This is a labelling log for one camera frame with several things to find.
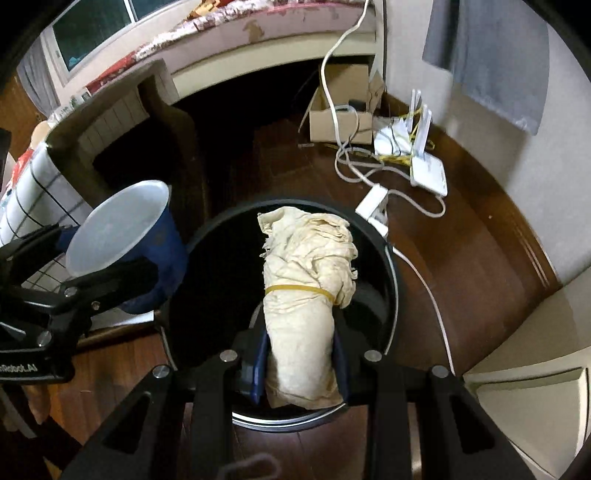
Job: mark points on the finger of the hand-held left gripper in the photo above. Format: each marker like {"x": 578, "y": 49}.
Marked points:
{"x": 32, "y": 249}
{"x": 115, "y": 281}

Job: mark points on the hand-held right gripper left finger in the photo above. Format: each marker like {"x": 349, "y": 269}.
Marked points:
{"x": 257, "y": 369}

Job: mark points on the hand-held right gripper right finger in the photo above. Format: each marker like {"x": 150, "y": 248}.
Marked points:
{"x": 341, "y": 369}

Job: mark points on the beige cloth bundle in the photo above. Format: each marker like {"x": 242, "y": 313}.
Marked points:
{"x": 300, "y": 323}

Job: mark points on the blue cup with white inside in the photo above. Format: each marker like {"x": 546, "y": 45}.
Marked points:
{"x": 161, "y": 240}

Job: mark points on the yellow rubber band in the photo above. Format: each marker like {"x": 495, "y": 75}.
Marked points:
{"x": 295, "y": 288}

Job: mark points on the brown wooden door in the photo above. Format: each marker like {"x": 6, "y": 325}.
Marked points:
{"x": 18, "y": 120}

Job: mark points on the dark wooden chair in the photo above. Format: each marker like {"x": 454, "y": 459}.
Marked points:
{"x": 171, "y": 138}

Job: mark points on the grey curtain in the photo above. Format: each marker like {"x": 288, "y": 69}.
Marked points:
{"x": 39, "y": 83}

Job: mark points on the white power strip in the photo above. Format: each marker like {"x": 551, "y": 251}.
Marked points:
{"x": 371, "y": 203}

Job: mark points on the white cabinet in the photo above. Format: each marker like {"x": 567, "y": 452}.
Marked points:
{"x": 531, "y": 406}

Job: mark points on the white router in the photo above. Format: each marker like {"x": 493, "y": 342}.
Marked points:
{"x": 429, "y": 170}

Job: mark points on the floral bed sheet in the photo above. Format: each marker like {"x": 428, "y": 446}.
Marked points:
{"x": 152, "y": 46}

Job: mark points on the white crumpled bag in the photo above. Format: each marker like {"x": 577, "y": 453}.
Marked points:
{"x": 392, "y": 138}

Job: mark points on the window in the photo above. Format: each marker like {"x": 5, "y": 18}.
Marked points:
{"x": 101, "y": 23}

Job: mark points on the cardboard box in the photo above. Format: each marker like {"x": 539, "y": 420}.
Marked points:
{"x": 332, "y": 127}

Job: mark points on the red printed blanket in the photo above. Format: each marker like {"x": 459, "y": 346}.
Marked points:
{"x": 205, "y": 9}

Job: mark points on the bed with pink mattress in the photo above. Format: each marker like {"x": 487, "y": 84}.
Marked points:
{"x": 286, "y": 46}

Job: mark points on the grey hanging cloth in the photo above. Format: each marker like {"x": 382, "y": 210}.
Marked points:
{"x": 498, "y": 60}

